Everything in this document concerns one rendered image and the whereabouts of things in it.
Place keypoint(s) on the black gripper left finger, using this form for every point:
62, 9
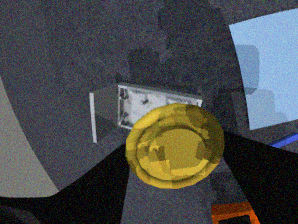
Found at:
95, 198

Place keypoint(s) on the light blue rectangular mat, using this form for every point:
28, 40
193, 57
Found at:
267, 55

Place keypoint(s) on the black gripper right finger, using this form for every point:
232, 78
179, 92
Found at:
267, 175

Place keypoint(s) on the yellow round plate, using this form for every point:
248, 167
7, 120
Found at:
175, 145

